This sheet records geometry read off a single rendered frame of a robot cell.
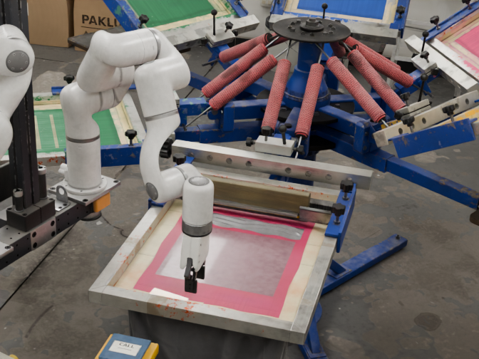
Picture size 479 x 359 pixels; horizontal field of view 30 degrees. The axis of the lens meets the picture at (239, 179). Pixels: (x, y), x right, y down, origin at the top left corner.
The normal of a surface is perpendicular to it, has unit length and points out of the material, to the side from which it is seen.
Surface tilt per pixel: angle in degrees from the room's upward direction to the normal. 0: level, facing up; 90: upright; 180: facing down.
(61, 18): 90
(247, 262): 0
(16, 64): 91
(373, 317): 0
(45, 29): 91
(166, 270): 0
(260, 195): 90
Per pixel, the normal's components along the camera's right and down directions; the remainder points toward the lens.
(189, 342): -0.23, 0.48
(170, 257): 0.04, -0.89
